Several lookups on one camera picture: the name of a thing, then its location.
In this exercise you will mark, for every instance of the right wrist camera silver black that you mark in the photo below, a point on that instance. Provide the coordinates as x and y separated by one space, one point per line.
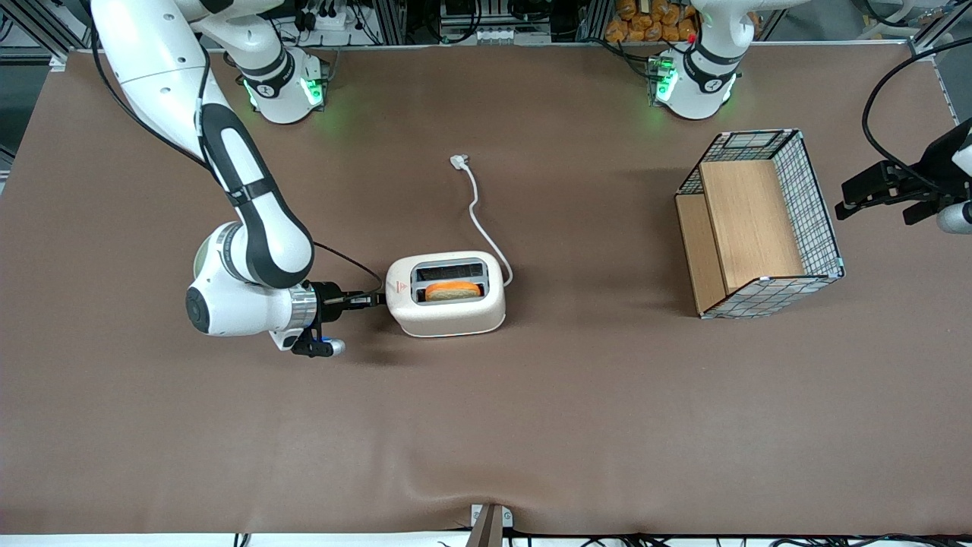
319 348

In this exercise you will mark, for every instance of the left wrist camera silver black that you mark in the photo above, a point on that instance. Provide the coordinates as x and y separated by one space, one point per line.
955 218

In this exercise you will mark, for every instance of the white two-slot toaster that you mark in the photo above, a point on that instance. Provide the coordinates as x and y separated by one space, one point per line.
448 319

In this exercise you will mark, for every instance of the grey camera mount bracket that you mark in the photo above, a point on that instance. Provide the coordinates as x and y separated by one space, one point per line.
490 528

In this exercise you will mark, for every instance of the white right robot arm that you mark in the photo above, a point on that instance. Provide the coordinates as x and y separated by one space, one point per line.
228 311

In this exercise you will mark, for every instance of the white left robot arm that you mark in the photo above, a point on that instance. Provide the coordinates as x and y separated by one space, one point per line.
695 95

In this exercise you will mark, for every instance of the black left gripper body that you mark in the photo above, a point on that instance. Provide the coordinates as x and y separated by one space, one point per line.
931 163

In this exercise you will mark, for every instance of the toast bread slice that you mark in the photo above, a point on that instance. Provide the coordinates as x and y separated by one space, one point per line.
453 292

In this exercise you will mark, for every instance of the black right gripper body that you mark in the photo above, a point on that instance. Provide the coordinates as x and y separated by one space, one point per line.
327 297

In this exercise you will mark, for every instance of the pale green plate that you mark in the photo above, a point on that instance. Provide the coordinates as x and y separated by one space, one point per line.
197 262

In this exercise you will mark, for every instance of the bag of bread rolls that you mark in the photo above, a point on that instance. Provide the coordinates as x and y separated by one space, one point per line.
645 26

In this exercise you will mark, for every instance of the white power strip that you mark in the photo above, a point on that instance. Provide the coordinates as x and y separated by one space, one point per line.
326 21

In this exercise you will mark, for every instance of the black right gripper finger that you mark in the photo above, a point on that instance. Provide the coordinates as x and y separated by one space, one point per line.
364 296
364 304

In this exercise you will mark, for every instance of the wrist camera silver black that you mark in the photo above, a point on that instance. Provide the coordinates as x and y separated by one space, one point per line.
319 348
955 218

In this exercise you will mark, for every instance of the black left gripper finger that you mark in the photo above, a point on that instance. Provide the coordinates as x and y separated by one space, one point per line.
885 178
873 205

